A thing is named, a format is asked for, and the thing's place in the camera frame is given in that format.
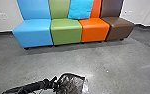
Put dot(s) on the brown sofa chair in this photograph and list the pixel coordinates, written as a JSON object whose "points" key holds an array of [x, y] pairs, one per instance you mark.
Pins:
{"points": [[119, 28]]}

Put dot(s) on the dark translucent trash bag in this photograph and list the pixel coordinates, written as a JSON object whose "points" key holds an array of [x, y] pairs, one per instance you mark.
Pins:
{"points": [[72, 84]]}

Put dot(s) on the white double wall outlet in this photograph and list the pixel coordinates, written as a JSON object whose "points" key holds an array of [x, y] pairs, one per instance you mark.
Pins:
{"points": [[127, 12]]}

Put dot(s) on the green sofa chair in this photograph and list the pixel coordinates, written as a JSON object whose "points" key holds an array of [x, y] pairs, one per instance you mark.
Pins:
{"points": [[66, 31]]}

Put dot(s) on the orange sofa chair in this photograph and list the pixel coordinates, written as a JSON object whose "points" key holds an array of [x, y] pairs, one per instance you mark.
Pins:
{"points": [[94, 30]]}

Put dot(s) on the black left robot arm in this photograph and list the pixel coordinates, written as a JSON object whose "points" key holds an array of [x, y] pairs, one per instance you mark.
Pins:
{"points": [[27, 87]]}

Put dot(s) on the blue sofa chair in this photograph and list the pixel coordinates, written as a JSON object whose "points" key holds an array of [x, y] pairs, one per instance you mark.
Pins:
{"points": [[32, 31]]}

